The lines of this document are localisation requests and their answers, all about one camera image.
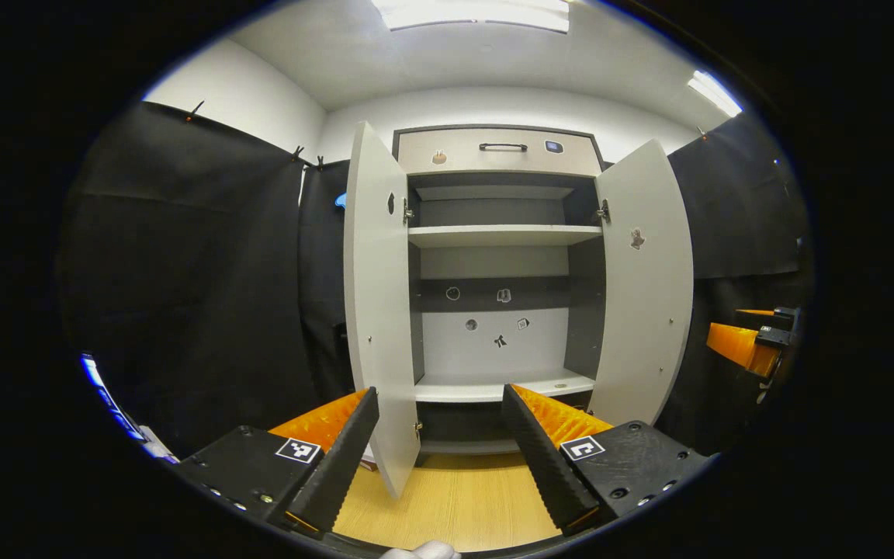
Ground bright screen edge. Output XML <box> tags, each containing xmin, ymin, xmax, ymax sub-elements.
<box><xmin>78</xmin><ymin>353</ymin><xmax>180</xmax><ymax>465</ymax></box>

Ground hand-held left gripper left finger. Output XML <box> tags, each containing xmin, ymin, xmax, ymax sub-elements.
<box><xmin>175</xmin><ymin>387</ymin><xmax>380</xmax><ymax>538</ymax></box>

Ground short grey cabinet shelf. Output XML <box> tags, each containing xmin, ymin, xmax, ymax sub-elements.
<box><xmin>414</xmin><ymin>185</ymin><xmax>576</xmax><ymax>201</ymax></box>

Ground large ceiling light panel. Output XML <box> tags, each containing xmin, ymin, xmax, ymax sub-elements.
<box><xmin>372</xmin><ymin>0</ymin><xmax>572</xmax><ymax>33</ymax></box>

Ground white cabinet floor shelf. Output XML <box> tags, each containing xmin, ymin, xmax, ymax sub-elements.
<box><xmin>414</xmin><ymin>369</ymin><xmax>597</xmax><ymax>404</ymax></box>

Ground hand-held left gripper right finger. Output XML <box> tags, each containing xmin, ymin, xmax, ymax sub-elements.
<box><xmin>501</xmin><ymin>383</ymin><xmax>716</xmax><ymax>538</ymax></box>

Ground white rounded object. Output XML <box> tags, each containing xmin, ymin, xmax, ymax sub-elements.
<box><xmin>379</xmin><ymin>540</ymin><xmax>463</xmax><ymax>559</ymax></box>

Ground small ceiling light panel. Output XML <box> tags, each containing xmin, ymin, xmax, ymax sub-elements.
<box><xmin>686</xmin><ymin>70</ymin><xmax>744</xmax><ymax>119</ymax></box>

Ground grey double-door shoe cabinet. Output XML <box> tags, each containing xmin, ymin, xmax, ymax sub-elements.
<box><xmin>391</xmin><ymin>124</ymin><xmax>607</xmax><ymax>457</ymax></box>

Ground wide white cabinet shelf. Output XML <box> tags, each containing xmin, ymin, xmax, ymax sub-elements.
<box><xmin>407</xmin><ymin>224</ymin><xmax>603</xmax><ymax>249</ymax></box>

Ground black backdrop cloth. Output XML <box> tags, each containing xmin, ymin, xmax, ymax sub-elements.
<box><xmin>55</xmin><ymin>99</ymin><xmax>814</xmax><ymax>459</ymax></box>

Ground grey cabinet door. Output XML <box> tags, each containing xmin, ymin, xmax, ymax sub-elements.
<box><xmin>342</xmin><ymin>120</ymin><xmax>422</xmax><ymax>499</ymax></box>
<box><xmin>587</xmin><ymin>138</ymin><xmax>695</xmax><ymax>426</ymax></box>

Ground grey cabinet drawer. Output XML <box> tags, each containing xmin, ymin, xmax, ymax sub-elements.
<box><xmin>397</xmin><ymin>128</ymin><xmax>603</xmax><ymax>178</ymax></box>

